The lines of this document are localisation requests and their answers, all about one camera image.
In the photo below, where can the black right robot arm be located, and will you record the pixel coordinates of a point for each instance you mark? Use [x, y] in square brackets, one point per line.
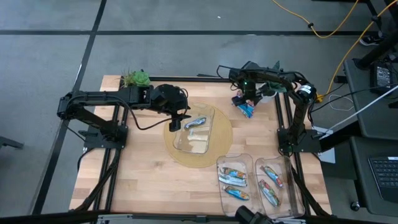
[295, 124]

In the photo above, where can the black caster wheel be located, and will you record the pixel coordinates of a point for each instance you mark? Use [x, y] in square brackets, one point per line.
[354, 205]

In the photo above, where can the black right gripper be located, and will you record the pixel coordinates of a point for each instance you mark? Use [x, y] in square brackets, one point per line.
[248, 88]

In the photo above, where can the blue orange granola bar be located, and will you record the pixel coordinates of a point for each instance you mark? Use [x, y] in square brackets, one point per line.
[233, 172]
[237, 193]

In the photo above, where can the black aluminium table frame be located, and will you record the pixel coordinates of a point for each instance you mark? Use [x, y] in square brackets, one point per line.
[186, 79]

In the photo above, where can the white paper sheet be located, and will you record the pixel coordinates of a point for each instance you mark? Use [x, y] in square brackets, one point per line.
[326, 155]

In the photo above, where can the person's black shoe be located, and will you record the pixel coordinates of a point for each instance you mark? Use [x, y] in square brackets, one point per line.
[371, 40]

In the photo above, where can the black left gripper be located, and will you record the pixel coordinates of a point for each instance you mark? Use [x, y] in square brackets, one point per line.
[169, 99]

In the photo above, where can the snake plant in white pot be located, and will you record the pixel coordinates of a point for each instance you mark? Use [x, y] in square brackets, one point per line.
[276, 87]

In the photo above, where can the dark blue granola bar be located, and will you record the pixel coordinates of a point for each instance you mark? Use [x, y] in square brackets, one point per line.
[195, 123]

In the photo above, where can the blue red granola bar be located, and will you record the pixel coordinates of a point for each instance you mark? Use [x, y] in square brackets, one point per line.
[273, 176]

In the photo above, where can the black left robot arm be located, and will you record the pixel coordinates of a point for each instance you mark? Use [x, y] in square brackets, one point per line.
[102, 97]

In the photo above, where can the black chair base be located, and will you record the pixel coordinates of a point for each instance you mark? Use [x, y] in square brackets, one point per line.
[9, 143]

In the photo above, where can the succulent in patterned pot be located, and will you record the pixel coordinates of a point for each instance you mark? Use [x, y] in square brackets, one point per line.
[138, 78]

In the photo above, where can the round woven yellow placemat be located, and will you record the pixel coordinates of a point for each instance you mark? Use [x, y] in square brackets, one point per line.
[217, 149]

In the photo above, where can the black desk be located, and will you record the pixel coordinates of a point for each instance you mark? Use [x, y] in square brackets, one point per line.
[382, 146]

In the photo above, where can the black keyboard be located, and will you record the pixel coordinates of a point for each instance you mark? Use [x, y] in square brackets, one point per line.
[385, 177]

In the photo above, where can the clear plastic bin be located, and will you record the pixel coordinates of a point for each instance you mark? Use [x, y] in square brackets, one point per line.
[289, 205]
[192, 146]
[236, 207]

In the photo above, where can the black crossbar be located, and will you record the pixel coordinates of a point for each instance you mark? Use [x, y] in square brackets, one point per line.
[46, 217]

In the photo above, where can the black power adapter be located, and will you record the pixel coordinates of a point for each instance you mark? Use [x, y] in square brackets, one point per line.
[383, 76]

